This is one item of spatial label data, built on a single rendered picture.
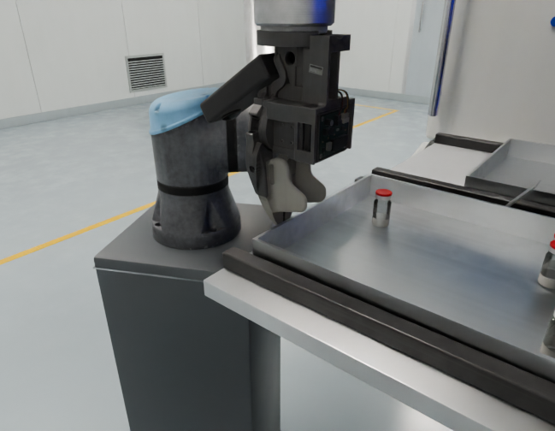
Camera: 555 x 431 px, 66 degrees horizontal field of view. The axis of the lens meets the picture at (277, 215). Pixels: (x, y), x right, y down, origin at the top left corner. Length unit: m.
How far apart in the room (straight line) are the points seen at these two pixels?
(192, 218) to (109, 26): 5.38
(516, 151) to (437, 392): 0.64
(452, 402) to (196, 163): 0.47
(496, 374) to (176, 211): 0.50
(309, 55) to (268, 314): 0.24
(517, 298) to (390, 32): 6.01
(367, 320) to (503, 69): 0.97
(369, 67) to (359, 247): 6.08
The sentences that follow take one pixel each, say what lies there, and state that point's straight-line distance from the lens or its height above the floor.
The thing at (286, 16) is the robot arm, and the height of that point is 1.13.
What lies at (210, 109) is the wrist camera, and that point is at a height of 1.03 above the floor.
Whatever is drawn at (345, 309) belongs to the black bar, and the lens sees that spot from 0.39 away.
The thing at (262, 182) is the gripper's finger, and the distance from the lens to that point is 0.46.
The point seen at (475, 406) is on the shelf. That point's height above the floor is 0.88.
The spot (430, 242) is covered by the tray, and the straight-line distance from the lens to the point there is 0.55.
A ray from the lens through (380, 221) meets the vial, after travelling 0.56.
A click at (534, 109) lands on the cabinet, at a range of 1.28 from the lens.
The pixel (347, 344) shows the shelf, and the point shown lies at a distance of 0.38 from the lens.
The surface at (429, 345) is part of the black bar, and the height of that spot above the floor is 0.90.
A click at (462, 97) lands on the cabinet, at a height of 0.92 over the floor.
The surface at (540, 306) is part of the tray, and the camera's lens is 0.48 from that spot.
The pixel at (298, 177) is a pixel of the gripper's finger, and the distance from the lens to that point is 0.49.
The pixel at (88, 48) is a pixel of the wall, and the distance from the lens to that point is 5.84.
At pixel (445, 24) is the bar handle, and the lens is 1.21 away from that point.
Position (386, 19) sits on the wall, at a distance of 6.43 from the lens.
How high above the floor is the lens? 1.13
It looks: 26 degrees down
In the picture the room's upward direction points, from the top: straight up
